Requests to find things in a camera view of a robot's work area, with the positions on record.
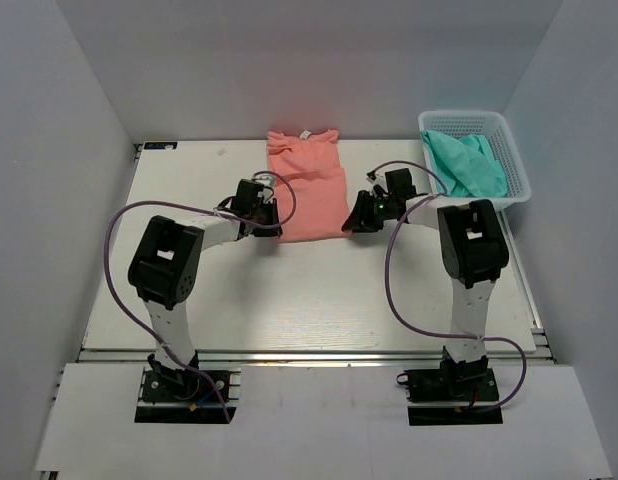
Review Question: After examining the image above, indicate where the teal t shirt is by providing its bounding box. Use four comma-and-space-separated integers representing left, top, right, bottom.
421, 130, 508, 198

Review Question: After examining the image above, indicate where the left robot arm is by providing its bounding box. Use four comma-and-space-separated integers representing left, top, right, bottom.
128, 179, 282, 399

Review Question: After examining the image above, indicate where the pink t shirt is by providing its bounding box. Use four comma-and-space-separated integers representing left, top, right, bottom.
266, 129, 349, 243

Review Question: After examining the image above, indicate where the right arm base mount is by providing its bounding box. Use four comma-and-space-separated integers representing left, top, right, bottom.
396, 355, 503, 427

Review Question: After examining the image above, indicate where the blue table label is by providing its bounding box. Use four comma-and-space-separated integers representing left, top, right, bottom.
143, 141, 178, 150

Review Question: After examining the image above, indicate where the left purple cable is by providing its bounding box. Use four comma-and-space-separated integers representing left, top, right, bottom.
105, 171, 297, 420

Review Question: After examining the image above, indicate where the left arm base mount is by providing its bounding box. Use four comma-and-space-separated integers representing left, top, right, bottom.
134, 354, 239, 425

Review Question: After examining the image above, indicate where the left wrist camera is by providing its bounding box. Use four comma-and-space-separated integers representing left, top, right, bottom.
251, 171, 280, 194

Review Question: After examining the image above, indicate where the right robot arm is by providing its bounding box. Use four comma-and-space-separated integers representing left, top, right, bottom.
342, 168, 509, 399

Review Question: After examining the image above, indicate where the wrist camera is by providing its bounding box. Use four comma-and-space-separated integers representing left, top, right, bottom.
366, 172, 388, 198
251, 171, 280, 194

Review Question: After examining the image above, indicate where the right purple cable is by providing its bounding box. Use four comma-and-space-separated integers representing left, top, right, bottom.
366, 159, 529, 414

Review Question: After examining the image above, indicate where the purple cable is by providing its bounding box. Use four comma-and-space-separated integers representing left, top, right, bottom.
366, 159, 529, 414
105, 171, 297, 420

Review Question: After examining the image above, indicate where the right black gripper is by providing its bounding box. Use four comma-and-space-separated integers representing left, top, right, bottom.
343, 190, 397, 233

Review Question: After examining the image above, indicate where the white plastic basket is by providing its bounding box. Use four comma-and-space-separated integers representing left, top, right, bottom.
418, 110, 531, 210

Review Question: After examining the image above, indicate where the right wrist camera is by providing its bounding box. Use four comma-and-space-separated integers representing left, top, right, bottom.
366, 172, 388, 198

